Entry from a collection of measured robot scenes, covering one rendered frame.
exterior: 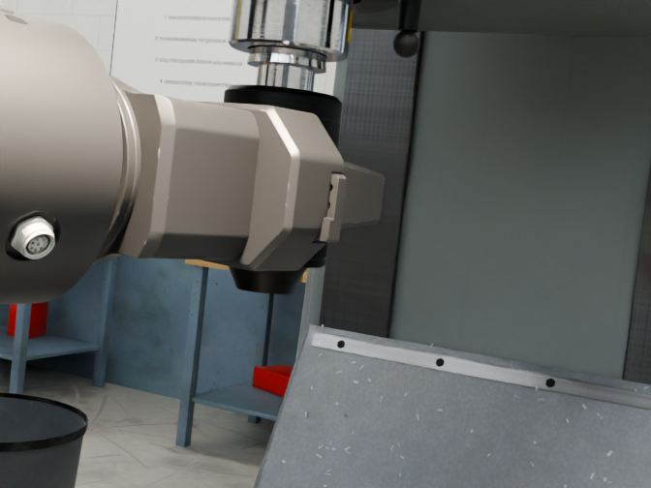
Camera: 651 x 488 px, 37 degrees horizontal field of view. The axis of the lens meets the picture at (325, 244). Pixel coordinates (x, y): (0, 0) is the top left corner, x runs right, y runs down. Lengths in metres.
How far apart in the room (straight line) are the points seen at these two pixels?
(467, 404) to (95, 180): 0.49
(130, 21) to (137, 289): 1.52
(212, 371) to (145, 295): 0.60
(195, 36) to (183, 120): 5.27
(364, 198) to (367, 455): 0.39
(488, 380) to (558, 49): 0.25
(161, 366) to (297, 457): 4.85
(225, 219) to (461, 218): 0.45
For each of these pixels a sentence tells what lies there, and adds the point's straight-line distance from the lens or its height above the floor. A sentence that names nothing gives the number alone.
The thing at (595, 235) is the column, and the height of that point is 1.22.
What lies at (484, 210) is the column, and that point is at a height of 1.23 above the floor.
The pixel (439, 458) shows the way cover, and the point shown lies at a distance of 0.73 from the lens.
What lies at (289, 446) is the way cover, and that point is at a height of 1.03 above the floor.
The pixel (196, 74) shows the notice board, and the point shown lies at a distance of 5.53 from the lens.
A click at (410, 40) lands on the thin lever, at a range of 0.37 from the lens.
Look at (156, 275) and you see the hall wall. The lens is 5.58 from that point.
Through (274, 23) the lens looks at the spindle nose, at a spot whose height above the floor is 1.29.
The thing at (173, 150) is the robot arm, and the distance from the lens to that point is 0.30.
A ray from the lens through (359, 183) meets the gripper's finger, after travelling 0.38.
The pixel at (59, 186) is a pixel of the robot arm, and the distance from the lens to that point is 0.28.
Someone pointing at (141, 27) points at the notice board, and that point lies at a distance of 5.79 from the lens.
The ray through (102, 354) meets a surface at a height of 0.19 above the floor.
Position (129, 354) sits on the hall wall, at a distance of 5.73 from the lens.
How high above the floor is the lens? 1.23
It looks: 3 degrees down
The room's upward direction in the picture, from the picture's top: 6 degrees clockwise
